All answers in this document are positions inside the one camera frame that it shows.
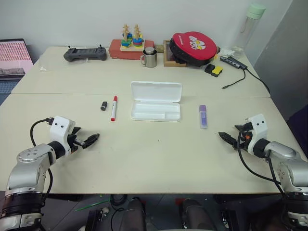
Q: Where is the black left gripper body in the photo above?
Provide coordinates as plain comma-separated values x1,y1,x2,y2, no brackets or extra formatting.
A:
66,133,84,155

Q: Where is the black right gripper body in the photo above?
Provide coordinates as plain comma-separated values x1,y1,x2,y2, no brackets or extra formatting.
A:
238,122,254,154

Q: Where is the purple lead refill case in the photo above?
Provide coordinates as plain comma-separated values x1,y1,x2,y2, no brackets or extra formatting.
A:
198,104,208,130

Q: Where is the white open pencil case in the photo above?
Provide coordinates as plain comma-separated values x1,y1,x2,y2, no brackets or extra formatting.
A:
130,81,183,123

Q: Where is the red white marker pen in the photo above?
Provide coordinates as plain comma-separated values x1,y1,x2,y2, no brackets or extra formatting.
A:
110,95,118,122

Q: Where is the yellow and black small device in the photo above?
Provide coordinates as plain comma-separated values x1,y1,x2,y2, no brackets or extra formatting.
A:
204,64,224,78

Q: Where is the green stick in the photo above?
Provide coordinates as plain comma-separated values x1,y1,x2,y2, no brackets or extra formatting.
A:
75,199,110,212

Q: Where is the grey usb hub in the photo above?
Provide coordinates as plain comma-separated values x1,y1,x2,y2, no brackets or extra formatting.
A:
219,55,248,71

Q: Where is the grey handheld controller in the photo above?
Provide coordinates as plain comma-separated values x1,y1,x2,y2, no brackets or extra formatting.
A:
63,44,108,63

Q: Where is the white crumpled tissue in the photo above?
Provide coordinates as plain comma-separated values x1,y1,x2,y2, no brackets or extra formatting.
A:
219,46,244,58

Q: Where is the dark rounded shape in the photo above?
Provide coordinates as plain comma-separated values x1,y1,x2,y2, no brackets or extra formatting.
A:
119,197,147,231
180,198,218,231

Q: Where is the red cardboard box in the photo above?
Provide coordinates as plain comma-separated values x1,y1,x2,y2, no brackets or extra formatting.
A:
108,39,155,60

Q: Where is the red and black round bag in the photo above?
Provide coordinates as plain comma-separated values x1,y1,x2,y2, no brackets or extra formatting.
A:
168,30,218,68

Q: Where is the laptop with pink screen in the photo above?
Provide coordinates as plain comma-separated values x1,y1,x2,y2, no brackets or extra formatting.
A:
0,38,35,94

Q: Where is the clear bottle green lid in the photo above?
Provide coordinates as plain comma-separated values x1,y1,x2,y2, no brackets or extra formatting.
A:
234,2,267,52

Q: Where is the stainless steel lidded mug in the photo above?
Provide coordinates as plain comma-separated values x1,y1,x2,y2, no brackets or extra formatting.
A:
140,47,158,69

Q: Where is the colourful wooden stacking toy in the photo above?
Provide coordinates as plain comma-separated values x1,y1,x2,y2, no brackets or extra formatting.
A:
120,23,146,52

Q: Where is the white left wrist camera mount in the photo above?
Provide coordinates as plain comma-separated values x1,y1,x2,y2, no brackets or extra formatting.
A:
49,115,76,155

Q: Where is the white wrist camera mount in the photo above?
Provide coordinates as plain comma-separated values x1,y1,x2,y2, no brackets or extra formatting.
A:
49,115,76,155
244,113,269,155

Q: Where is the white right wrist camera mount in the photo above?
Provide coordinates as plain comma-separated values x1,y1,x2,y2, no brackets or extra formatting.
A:
244,113,269,155

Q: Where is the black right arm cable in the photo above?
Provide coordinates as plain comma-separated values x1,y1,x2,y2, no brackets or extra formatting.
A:
237,131,287,200

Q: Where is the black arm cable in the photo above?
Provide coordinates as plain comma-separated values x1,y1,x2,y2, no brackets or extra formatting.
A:
237,131,287,200
29,116,55,201

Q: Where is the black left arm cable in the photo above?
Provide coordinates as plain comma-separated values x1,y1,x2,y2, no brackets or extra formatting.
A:
29,116,55,201

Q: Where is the black usb hub cable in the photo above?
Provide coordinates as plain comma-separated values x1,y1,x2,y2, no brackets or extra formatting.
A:
221,68,271,98

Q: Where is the black floor cable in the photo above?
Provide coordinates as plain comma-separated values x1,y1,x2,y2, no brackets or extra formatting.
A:
110,194,128,231

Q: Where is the black metal floor bracket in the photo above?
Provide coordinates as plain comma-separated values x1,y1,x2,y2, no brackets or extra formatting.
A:
85,207,109,231

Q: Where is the wooden frame box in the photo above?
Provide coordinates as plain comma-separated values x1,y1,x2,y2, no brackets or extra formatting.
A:
163,39,191,68

